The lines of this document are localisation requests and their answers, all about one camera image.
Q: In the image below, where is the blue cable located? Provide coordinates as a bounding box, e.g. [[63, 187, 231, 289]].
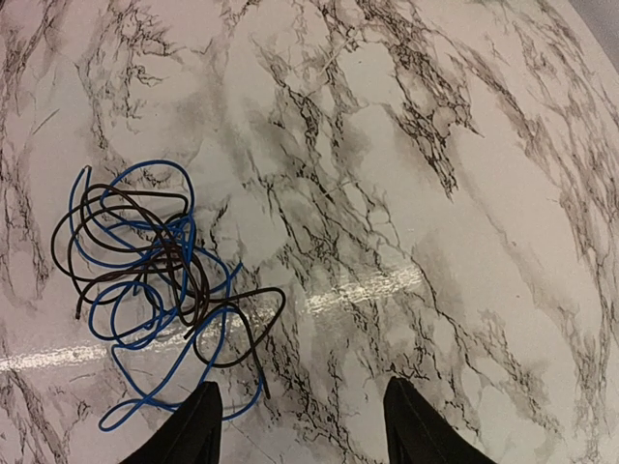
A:
[[68, 159, 270, 432]]

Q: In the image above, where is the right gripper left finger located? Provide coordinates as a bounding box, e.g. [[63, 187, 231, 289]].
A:
[[123, 382, 222, 464]]

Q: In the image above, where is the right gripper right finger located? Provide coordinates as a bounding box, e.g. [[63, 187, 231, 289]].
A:
[[384, 377, 493, 464]]

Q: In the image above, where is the black cable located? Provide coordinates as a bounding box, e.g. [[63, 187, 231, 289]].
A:
[[50, 183, 286, 400]]

